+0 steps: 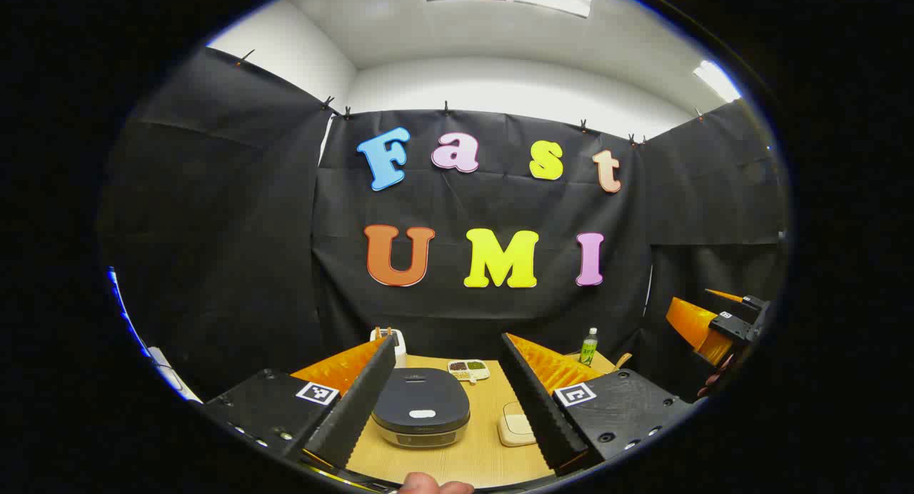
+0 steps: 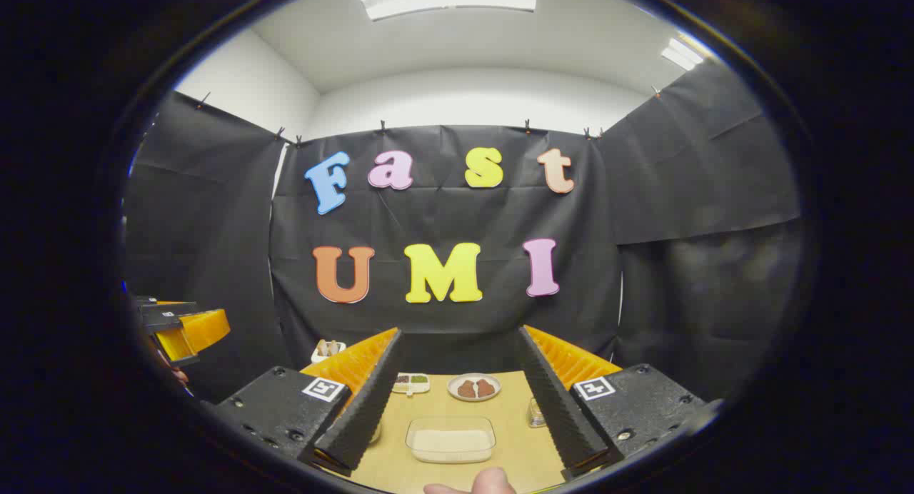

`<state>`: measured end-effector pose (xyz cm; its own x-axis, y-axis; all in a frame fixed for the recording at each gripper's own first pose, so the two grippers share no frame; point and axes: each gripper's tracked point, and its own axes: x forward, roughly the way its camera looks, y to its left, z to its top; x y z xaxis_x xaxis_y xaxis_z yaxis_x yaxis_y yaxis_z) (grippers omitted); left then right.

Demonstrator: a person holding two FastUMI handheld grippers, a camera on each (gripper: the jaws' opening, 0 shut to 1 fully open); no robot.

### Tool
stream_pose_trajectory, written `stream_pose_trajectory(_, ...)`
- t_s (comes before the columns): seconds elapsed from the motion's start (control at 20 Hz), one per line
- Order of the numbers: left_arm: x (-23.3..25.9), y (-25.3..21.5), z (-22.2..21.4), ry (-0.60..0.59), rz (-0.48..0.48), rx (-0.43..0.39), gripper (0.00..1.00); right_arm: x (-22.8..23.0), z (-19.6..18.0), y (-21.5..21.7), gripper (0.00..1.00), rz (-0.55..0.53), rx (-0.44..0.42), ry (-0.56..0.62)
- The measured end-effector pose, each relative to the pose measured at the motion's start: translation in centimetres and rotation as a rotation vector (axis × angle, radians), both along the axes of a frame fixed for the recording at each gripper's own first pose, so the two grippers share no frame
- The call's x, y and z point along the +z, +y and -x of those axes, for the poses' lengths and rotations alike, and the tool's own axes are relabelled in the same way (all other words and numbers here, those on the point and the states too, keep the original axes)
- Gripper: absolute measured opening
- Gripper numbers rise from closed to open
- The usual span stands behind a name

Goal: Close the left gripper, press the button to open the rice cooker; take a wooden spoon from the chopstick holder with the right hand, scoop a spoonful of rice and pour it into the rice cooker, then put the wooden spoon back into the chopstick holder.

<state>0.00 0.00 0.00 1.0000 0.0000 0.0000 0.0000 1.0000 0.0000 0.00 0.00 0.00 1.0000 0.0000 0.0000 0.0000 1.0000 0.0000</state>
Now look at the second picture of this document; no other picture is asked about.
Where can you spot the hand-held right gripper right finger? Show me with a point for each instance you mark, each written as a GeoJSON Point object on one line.
{"type": "Point", "coordinates": [560, 415]}

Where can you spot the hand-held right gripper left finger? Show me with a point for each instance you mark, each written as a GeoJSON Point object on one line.
{"type": "Point", "coordinates": [368, 408]}

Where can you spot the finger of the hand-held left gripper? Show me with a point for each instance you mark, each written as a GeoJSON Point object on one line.
{"type": "Point", "coordinates": [203, 330]}

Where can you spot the clear chopstick holder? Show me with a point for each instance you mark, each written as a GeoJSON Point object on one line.
{"type": "Point", "coordinates": [535, 413]}

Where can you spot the clear rice container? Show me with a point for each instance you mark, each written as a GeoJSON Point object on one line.
{"type": "Point", "coordinates": [451, 442]}

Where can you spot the white divided bean dish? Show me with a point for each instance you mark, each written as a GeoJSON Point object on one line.
{"type": "Point", "coordinates": [411, 383]}

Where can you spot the brown meat piece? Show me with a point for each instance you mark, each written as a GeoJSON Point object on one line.
{"type": "Point", "coordinates": [467, 389]}
{"type": "Point", "coordinates": [486, 388]}

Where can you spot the white round plate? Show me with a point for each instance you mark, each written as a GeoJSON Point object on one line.
{"type": "Point", "coordinates": [474, 387]}

